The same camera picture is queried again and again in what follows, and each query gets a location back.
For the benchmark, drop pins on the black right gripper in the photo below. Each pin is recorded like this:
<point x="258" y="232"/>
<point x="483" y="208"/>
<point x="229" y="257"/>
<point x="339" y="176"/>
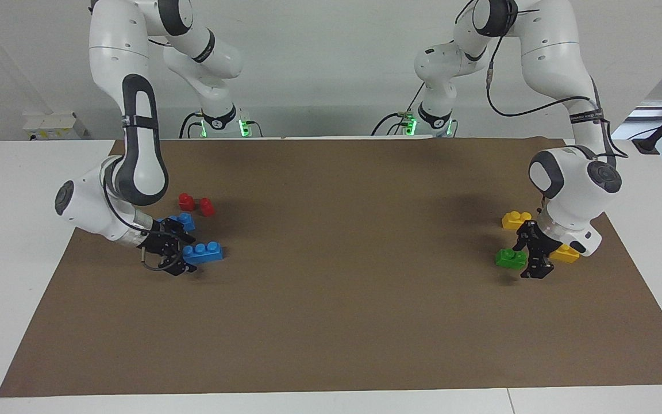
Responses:
<point x="158" y="244"/>

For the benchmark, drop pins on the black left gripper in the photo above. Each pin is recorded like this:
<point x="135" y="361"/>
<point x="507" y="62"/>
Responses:
<point x="541" y="244"/>

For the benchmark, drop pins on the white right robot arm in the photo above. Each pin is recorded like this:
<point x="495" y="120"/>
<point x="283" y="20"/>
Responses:
<point x="118" y="57"/>

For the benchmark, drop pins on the blue three-stud toy brick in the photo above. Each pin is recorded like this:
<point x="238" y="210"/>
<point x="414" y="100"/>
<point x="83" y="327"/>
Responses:
<point x="207" y="253"/>
<point x="185" y="219"/>

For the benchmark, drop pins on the yellow two-stud toy brick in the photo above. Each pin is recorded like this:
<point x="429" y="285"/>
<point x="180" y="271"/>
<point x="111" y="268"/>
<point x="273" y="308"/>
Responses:
<point x="566" y="255"/>
<point x="512" y="220"/>

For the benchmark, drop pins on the small red toy brick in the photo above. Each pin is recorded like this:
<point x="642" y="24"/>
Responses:
<point x="186" y="202"/>
<point x="207" y="207"/>

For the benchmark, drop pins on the green two-stud toy brick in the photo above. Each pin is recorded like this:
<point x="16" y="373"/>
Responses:
<point x="508" y="260"/>

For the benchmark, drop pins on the brown paper table mat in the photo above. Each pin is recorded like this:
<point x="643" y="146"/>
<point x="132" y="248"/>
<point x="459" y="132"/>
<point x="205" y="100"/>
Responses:
<point x="337" y="310"/>

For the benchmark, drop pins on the white wall socket box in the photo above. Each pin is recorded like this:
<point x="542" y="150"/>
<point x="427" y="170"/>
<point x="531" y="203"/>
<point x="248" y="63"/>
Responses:
<point x="49" y="125"/>

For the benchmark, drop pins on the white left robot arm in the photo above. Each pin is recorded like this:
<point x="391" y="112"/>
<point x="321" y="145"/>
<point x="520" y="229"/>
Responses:
<point x="555" y="57"/>

